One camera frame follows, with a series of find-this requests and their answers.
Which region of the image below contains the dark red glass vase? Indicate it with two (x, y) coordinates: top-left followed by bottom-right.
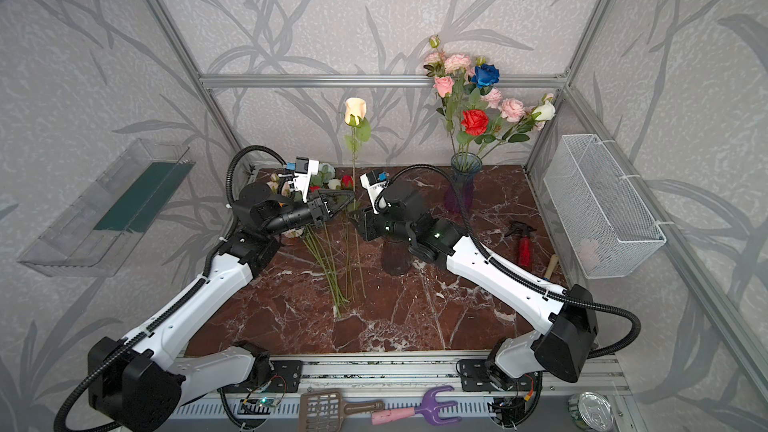
(381, 237), (412, 276)

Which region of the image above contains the purple pink garden fork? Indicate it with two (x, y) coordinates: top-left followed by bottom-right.
(371, 385), (462, 426)

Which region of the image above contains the brown plastic scoop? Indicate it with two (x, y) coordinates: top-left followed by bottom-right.
(298, 389), (385, 432)

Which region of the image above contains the cream peach rose stem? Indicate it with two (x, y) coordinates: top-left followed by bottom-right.
(341, 97), (373, 300)

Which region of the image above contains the bunch of artificial flowers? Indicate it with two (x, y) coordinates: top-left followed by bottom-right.
(279, 163), (350, 319)

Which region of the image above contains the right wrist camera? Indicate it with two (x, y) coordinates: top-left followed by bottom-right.
(360, 169), (389, 214)

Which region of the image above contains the purple glass vase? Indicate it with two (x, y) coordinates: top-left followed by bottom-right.
(443, 152), (483, 213)

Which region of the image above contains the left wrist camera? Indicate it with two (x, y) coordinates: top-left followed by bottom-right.
(285, 157), (319, 203)

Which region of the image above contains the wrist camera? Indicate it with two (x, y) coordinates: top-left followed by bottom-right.
(360, 169), (389, 214)
(285, 157), (319, 203)

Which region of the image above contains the blue rose stem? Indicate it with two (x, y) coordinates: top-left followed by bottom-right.
(470, 63), (502, 145)

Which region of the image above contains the white wire mesh basket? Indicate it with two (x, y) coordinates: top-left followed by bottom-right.
(544, 134), (667, 279)

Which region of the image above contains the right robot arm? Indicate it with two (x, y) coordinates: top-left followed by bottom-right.
(354, 170), (642, 390)

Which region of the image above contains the white rose stem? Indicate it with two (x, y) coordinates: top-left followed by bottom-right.
(502, 100), (556, 143)

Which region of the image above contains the metal tin can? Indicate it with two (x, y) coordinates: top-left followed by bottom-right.
(568, 392), (615, 432)

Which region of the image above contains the pink flower stem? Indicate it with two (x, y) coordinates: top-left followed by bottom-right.
(422, 36), (492, 140)
(478, 93), (556, 159)
(433, 68), (465, 153)

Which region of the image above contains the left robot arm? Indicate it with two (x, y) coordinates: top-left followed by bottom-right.
(53, 145), (355, 431)

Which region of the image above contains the large red rose stem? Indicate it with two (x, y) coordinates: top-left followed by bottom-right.
(457, 109), (489, 154)

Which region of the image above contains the blue garden trowel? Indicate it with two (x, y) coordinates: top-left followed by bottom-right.
(543, 254), (559, 281)

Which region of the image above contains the clear plastic wall shelf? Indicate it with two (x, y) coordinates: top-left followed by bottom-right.
(18, 139), (195, 278)

